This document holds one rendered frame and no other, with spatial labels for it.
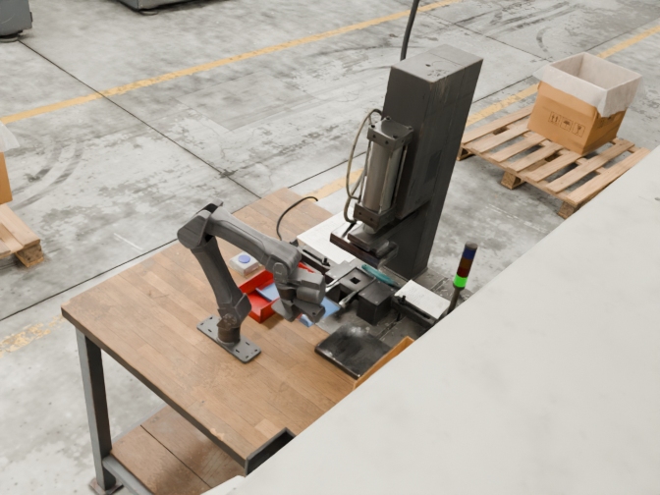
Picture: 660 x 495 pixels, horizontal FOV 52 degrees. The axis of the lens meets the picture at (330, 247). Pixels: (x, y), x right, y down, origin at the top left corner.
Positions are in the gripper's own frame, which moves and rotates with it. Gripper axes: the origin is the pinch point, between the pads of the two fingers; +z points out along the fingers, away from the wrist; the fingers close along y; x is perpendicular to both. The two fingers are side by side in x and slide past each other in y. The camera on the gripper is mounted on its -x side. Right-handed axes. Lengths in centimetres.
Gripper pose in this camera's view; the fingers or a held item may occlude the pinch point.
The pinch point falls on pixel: (298, 315)
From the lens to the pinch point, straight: 188.3
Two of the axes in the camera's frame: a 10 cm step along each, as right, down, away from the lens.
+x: -7.5, -4.9, 4.4
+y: 6.5, -6.7, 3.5
